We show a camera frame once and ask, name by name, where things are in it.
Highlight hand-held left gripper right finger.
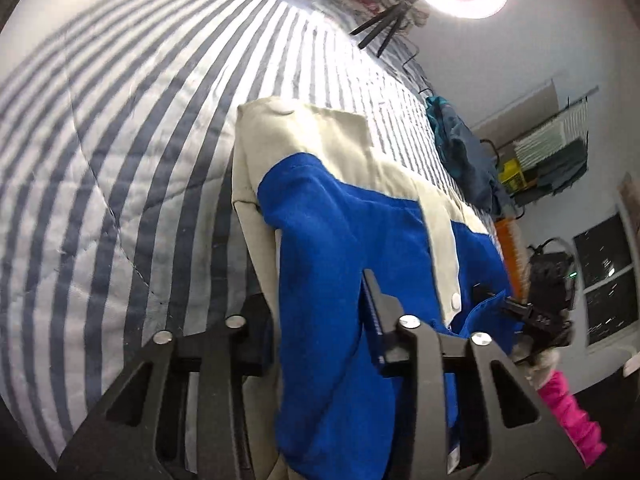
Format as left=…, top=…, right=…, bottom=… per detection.
left=362, top=269, right=567, bottom=480

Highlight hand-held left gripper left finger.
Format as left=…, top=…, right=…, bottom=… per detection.
left=56, top=294, right=278, bottom=480

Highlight cream and blue jacket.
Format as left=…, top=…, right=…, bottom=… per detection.
left=231, top=96, right=518, bottom=480

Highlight dark hanging clothes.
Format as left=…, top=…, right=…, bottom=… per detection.
left=535, top=137, right=591, bottom=196

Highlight black clothes rack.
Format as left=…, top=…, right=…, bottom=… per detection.
left=480, top=85, right=601, bottom=221

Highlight person's right hand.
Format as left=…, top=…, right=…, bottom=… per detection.
left=510, top=335, right=564, bottom=389

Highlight dark window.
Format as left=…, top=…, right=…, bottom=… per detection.
left=571, top=210, right=640, bottom=348

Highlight yellow box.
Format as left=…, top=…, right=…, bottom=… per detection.
left=497, top=157, right=526, bottom=192

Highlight striped hanging towel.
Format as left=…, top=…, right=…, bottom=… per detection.
left=512, top=102, right=588, bottom=166

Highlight dark blue clothing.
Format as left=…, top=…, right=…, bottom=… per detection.
left=425, top=95, right=516, bottom=213

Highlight black tripod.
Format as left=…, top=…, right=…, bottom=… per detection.
left=349, top=0, right=418, bottom=58

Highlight wall poster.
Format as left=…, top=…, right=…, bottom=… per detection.
left=617, top=170, right=640, bottom=221

